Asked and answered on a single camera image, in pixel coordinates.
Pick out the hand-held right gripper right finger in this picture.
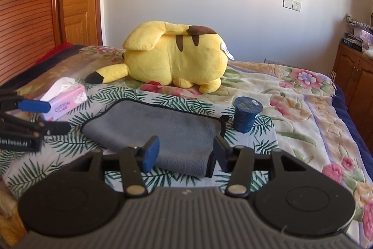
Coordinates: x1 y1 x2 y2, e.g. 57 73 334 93
214 135 307 198

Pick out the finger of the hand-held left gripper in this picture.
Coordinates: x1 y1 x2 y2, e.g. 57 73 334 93
0 95 50 114
0 113 72 136

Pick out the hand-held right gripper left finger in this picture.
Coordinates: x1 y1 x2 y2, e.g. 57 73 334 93
68 136 160 198

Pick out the grey towel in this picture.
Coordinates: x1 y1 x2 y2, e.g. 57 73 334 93
81 98 231 179

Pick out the pink tissue box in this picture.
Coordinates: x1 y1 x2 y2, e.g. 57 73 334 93
33 77 88 122

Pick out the dark brown blanket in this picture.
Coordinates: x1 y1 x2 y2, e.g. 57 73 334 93
0 45 88 92

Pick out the dark blue plastic cup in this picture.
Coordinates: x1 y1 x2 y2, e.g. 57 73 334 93
233 96 263 133

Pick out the red cloth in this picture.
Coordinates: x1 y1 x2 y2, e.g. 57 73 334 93
34 42 75 65

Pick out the yellow plush toy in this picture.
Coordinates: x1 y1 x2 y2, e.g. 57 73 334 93
84 21 235 94

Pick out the slatted wooden wardrobe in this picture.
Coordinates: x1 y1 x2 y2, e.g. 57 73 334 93
0 0 63 87

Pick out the dark blue bed sheet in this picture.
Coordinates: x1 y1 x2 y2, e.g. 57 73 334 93
332 85 373 162

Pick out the wooden cabinet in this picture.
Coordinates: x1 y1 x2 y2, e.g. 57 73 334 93
332 42 373 133

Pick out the stack of books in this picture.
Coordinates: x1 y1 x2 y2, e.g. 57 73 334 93
340 31 365 52

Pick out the white wall socket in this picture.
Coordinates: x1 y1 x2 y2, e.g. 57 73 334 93
282 0 302 12

